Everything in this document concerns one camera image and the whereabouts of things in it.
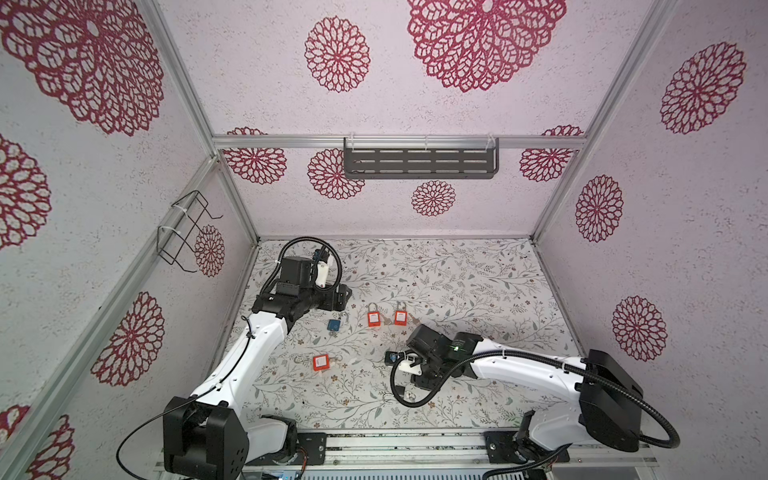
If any red padlock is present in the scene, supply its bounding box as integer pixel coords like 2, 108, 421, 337
367, 302, 382, 328
394, 301, 409, 326
312, 353, 342, 372

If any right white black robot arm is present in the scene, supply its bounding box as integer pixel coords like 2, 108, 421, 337
384, 325, 643, 455

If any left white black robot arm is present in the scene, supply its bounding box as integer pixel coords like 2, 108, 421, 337
162, 249, 351, 479

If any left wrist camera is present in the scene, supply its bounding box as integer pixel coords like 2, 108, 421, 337
311, 249, 333, 289

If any aluminium front rail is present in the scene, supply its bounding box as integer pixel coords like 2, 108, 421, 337
154, 425, 659, 472

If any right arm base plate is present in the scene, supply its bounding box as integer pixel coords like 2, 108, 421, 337
483, 430, 552, 465

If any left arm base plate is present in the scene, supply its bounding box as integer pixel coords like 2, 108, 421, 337
246, 432, 328, 467

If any grey slotted wall shelf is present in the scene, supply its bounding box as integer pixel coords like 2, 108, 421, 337
342, 138, 500, 180

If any black wire wall basket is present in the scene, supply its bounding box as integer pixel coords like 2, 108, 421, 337
155, 190, 226, 278

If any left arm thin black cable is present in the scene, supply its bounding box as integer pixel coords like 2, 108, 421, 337
115, 314, 253, 480

